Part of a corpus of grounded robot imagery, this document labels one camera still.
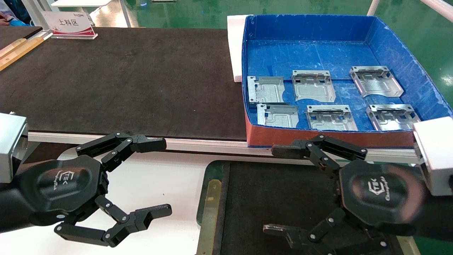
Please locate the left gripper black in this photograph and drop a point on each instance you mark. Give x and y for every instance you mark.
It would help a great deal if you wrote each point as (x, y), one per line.
(67, 184)

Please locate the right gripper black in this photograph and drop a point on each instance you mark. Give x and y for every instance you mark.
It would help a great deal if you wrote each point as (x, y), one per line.
(378, 191)

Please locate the stamped sheet metal bracket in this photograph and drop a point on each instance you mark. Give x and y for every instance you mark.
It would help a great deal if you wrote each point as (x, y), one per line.
(313, 88)
(265, 90)
(277, 117)
(377, 83)
(331, 120)
(393, 120)

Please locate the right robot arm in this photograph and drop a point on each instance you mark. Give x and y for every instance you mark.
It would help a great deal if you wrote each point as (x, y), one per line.
(435, 216)

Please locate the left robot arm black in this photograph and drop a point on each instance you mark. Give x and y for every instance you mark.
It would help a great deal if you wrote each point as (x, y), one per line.
(10, 209)

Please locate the black container tray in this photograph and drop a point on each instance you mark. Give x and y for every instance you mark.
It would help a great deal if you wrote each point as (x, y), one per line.
(269, 191)

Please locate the large black table mat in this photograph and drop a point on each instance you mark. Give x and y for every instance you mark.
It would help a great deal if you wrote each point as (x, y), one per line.
(124, 81)

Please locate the blue corrugated plastic box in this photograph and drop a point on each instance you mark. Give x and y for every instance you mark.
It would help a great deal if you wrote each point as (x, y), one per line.
(311, 49)

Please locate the orange wooden strip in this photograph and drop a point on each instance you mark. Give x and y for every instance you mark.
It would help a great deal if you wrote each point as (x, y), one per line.
(21, 53)

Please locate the acrylic sign with red stripe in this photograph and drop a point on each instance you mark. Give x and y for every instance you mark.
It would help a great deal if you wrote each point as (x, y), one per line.
(67, 23)

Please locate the white foam block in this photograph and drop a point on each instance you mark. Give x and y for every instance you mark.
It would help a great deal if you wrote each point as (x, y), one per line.
(234, 46)

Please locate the pale wooden strip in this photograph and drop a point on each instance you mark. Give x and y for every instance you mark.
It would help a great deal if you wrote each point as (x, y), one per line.
(12, 47)

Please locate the white background table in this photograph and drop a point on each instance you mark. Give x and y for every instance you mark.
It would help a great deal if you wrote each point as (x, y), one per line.
(83, 3)

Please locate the small black table mat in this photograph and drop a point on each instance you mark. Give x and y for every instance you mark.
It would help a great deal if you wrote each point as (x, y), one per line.
(16, 35)

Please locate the person in blue clothing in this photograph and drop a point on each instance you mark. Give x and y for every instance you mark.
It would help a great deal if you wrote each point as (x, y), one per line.
(16, 10)

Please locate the aluminium table edge rail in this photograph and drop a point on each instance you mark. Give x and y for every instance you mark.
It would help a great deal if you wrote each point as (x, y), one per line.
(198, 144)

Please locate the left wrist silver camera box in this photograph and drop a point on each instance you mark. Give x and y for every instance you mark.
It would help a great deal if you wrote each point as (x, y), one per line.
(10, 145)

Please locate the white frame pipe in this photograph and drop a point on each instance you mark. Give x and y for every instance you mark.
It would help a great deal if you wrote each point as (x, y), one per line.
(373, 7)
(439, 7)

